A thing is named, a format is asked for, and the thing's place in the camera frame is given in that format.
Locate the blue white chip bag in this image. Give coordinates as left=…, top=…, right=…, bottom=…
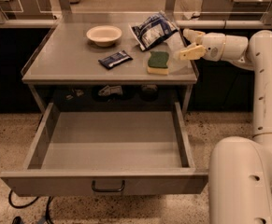
left=130, top=11, right=179, bottom=51

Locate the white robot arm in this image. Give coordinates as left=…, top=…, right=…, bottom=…
left=178, top=29, right=272, bottom=224

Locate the black metal drawer handle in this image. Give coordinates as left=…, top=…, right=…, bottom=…
left=92, top=180, right=125, bottom=193

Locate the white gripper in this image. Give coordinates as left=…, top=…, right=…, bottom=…
left=179, top=29, right=249, bottom=62

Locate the open grey top drawer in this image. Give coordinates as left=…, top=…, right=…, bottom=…
left=0, top=104, right=208, bottom=196

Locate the green yellow sponge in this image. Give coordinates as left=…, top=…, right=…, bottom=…
left=147, top=51, right=169, bottom=75

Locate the black floor cable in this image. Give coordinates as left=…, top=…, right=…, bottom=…
left=7, top=189, right=55, bottom=224

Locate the grey metal drawer cabinet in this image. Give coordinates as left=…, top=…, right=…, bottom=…
left=22, top=12, right=198, bottom=111

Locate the grey horizontal rail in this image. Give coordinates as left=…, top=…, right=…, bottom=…
left=0, top=19, right=272, bottom=29

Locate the white ceramic bowl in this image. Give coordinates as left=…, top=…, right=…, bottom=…
left=86, top=25, right=122, bottom=48

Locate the small blue snack packet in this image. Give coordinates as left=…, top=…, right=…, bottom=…
left=99, top=50, right=133, bottom=70

